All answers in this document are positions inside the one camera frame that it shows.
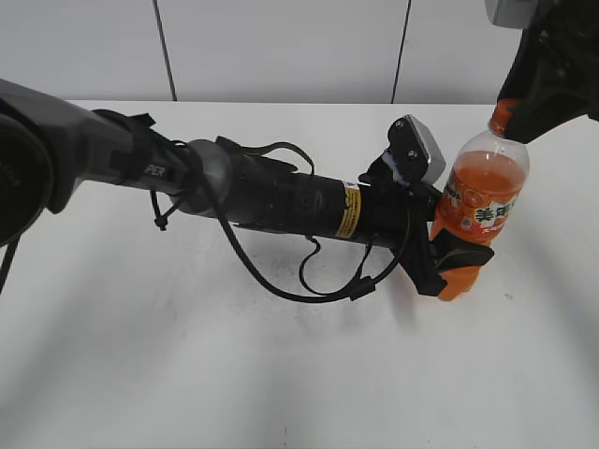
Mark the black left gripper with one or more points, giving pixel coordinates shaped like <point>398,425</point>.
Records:
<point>396,214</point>

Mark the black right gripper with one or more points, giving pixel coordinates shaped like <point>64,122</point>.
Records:
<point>554,76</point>

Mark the orange soda plastic bottle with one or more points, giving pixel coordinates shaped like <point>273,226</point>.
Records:
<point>482,188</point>

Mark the orange bottle cap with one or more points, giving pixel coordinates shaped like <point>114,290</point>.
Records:
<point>502,114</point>

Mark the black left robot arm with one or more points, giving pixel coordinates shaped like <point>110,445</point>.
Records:
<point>49,146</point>

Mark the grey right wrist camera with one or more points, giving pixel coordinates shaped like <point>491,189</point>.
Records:
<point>513,14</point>

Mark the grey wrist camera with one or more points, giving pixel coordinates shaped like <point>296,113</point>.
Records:
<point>413,154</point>
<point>513,14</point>

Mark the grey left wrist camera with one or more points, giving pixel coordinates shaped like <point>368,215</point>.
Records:
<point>413,154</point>

